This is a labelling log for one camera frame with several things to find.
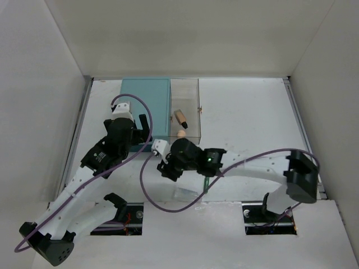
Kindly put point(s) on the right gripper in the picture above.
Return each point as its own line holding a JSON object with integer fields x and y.
{"x": 167, "y": 168}

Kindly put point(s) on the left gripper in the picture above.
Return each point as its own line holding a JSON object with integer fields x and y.
{"x": 140, "y": 133}

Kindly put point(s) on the beige makeup sponge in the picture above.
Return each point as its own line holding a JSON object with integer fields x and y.
{"x": 181, "y": 134}

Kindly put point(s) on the clear acrylic drawer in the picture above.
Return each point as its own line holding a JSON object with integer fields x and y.
{"x": 185, "y": 96}

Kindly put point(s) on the beige foundation bottle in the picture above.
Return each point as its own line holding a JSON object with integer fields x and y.
{"x": 181, "y": 119}

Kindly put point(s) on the clear plastic tube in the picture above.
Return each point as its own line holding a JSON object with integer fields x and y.
{"x": 184, "y": 195}

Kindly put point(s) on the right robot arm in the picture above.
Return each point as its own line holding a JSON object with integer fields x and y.
{"x": 294, "y": 170}

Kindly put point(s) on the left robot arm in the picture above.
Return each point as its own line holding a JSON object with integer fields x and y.
{"x": 53, "y": 235}

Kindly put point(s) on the green tube lower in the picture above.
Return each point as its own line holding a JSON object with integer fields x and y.
{"x": 206, "y": 184}

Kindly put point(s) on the teal drawer box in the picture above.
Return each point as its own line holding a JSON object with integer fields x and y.
{"x": 156, "y": 94}

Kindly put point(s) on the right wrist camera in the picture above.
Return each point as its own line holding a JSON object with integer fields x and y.
{"x": 160, "y": 147}

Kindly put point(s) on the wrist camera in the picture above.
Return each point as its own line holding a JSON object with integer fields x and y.
{"x": 122, "y": 110}
{"x": 160, "y": 147}

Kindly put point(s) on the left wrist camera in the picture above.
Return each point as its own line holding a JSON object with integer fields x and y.
{"x": 122, "y": 110}

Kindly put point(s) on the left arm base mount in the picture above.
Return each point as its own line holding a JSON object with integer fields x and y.
{"x": 128, "y": 225}

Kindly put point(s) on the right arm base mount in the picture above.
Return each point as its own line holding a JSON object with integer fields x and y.
{"x": 258, "y": 221}

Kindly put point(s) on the aluminium rail right edge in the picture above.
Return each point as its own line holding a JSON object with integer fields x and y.
{"x": 321, "y": 193}

